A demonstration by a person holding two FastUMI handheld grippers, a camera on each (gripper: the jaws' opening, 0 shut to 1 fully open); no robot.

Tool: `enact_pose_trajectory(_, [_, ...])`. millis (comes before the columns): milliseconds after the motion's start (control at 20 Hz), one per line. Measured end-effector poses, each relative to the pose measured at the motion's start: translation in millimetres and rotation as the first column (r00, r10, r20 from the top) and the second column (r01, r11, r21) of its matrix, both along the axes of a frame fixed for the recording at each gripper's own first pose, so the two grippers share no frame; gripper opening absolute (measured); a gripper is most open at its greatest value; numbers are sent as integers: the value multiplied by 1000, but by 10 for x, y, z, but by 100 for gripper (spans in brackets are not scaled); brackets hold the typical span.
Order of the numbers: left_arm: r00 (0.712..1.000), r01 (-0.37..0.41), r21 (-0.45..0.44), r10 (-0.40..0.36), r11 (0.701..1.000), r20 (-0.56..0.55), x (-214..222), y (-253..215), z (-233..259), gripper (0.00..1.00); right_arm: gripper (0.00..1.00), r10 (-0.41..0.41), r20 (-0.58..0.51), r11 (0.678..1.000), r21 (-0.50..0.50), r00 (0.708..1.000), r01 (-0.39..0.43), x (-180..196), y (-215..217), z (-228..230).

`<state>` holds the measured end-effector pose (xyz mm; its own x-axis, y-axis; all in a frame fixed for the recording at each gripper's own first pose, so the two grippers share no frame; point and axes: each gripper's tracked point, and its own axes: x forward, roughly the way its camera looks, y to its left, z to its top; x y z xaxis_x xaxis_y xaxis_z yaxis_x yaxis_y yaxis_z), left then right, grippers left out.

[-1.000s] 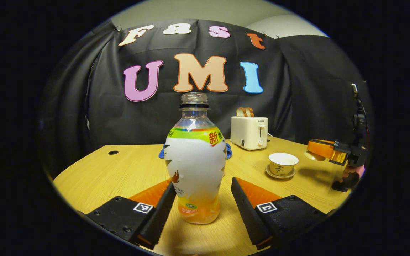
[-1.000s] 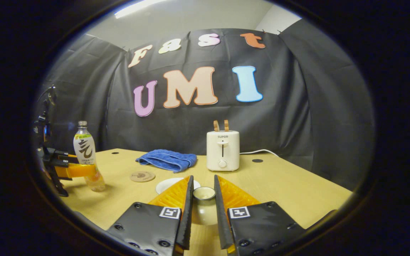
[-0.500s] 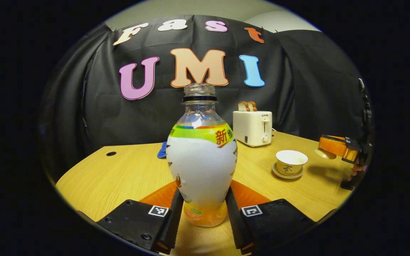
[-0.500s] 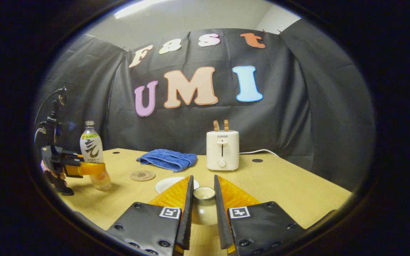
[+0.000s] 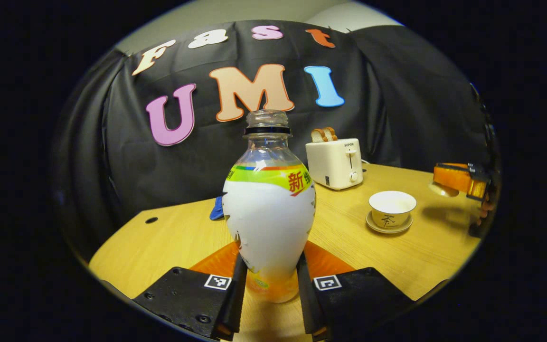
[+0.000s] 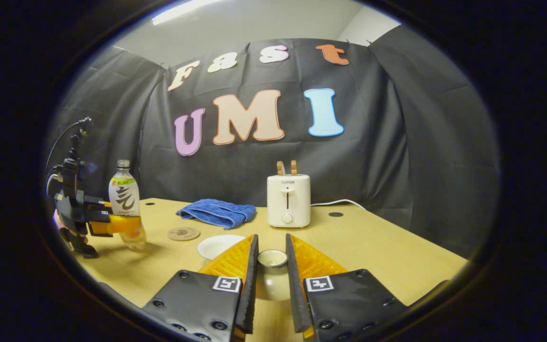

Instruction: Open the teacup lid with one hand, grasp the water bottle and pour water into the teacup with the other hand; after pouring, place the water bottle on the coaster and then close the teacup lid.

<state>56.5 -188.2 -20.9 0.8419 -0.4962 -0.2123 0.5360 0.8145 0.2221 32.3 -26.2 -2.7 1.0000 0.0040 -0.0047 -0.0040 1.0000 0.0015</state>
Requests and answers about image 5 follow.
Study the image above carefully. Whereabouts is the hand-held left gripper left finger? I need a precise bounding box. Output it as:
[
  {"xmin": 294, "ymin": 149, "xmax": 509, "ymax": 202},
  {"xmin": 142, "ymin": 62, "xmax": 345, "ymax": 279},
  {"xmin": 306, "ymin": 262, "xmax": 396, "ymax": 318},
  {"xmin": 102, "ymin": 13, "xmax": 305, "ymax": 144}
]
[{"xmin": 131, "ymin": 241, "xmax": 248, "ymax": 341}]

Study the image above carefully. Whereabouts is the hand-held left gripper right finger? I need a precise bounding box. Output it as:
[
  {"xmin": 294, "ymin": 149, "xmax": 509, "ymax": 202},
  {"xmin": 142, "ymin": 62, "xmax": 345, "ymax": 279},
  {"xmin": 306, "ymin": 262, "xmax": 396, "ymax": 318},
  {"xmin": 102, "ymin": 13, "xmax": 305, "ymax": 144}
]
[{"xmin": 296, "ymin": 240, "xmax": 417, "ymax": 342}]

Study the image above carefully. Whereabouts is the cream ceramic teacup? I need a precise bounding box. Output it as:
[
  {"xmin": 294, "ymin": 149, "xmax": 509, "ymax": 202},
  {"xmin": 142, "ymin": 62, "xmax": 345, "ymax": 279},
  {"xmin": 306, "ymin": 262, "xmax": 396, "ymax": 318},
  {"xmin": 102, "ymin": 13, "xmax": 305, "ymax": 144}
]
[{"xmin": 368, "ymin": 191, "xmax": 417, "ymax": 229}]

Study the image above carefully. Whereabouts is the clear water bottle white label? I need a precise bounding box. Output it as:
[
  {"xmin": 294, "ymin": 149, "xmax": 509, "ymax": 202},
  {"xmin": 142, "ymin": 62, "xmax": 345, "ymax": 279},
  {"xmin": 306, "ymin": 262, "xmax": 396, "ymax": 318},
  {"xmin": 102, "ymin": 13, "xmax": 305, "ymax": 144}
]
[{"xmin": 222, "ymin": 110, "xmax": 317, "ymax": 304}]

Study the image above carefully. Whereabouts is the cream saucer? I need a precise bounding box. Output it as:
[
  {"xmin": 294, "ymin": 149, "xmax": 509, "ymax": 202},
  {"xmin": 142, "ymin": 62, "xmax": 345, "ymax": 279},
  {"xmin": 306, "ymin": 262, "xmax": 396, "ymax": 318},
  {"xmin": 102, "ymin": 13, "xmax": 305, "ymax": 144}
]
[{"xmin": 366, "ymin": 211, "xmax": 414, "ymax": 235}]

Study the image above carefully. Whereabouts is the blue towel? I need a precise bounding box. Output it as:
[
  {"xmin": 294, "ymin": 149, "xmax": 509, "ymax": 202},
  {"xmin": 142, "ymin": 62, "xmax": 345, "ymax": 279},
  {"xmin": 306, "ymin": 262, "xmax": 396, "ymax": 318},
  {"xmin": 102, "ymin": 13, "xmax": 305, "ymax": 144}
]
[{"xmin": 209, "ymin": 196, "xmax": 227, "ymax": 221}]

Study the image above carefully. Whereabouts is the white toaster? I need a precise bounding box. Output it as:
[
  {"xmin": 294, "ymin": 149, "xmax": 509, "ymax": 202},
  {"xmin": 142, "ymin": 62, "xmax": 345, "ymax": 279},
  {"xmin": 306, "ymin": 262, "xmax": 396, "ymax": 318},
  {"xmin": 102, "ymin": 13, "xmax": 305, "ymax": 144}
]
[{"xmin": 305, "ymin": 138, "xmax": 364, "ymax": 191}]

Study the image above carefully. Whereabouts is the black backdrop cloth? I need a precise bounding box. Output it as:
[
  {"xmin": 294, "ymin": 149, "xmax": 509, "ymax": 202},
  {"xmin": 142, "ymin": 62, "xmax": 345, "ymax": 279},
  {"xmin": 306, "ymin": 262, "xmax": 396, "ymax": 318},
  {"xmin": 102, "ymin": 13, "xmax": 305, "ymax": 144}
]
[{"xmin": 50, "ymin": 20, "xmax": 493, "ymax": 259}]

